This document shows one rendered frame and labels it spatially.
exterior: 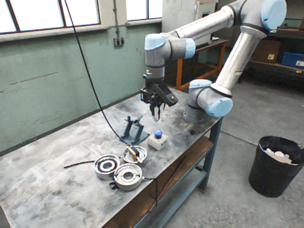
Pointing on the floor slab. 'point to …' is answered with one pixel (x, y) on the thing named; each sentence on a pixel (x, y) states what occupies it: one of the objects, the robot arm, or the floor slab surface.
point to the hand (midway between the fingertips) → (157, 119)
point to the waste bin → (275, 166)
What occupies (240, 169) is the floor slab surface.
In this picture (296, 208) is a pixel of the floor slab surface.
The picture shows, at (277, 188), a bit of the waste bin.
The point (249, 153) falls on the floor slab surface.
